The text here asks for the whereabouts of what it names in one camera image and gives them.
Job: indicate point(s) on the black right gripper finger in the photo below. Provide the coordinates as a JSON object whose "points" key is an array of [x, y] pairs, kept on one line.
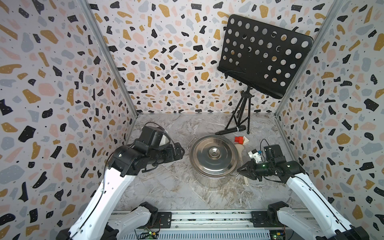
{"points": [[253, 176], [247, 169]]}

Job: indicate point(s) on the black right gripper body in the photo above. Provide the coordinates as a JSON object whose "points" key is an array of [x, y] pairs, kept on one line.
{"points": [[265, 169]]}

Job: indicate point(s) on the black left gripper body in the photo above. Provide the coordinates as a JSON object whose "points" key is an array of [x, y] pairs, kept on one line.
{"points": [[164, 155]]}

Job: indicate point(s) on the stainless steel pot lid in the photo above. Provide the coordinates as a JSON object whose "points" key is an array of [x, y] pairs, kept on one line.
{"points": [[214, 156]]}

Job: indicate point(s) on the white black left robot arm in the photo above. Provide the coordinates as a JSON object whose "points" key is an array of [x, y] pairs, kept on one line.
{"points": [[153, 147]]}

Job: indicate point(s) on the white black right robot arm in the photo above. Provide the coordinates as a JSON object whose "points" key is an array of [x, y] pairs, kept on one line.
{"points": [[331, 225]]}

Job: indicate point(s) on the white card piece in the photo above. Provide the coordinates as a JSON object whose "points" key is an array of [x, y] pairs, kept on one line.
{"points": [[245, 140]]}

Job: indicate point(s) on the red block toy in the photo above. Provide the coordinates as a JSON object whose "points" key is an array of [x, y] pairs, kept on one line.
{"points": [[239, 140]]}

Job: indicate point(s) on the black microphone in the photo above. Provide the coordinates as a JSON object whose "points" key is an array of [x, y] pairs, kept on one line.
{"points": [[231, 130]]}

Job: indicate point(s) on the black music stand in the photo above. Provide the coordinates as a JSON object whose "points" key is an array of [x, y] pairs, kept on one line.
{"points": [[263, 57]]}

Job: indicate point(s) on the aluminium mounting rail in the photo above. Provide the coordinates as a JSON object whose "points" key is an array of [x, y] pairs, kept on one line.
{"points": [[212, 225]]}

